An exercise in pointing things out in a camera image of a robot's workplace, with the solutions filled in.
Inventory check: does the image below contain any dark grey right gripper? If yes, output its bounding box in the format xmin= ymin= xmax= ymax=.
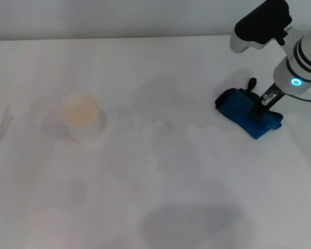
xmin=248 ymin=82 xmax=287 ymax=122

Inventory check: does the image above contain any blue rag with black trim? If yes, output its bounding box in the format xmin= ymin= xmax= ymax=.
xmin=214 ymin=77 xmax=284 ymax=140

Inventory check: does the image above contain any white paper cup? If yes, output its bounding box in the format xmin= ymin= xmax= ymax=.
xmin=57 ymin=92 xmax=102 ymax=146

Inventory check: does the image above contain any silver cable connector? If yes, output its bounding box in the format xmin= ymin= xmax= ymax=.
xmin=262 ymin=91 xmax=277 ymax=105

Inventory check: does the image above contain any thin dark cable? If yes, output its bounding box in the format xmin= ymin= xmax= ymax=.
xmin=287 ymin=93 xmax=311 ymax=103

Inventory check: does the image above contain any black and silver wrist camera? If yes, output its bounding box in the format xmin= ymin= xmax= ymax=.
xmin=229 ymin=0 xmax=294 ymax=54

